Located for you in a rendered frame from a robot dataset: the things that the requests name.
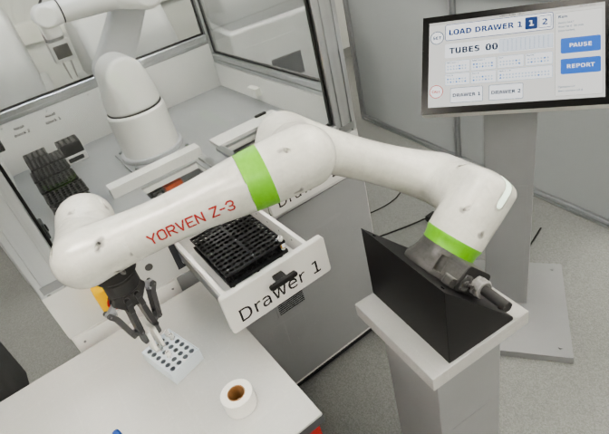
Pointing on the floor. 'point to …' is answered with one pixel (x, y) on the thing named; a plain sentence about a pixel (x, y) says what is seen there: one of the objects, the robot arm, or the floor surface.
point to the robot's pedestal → (441, 374)
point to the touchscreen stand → (507, 248)
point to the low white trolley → (167, 401)
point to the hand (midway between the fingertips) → (152, 336)
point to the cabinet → (295, 342)
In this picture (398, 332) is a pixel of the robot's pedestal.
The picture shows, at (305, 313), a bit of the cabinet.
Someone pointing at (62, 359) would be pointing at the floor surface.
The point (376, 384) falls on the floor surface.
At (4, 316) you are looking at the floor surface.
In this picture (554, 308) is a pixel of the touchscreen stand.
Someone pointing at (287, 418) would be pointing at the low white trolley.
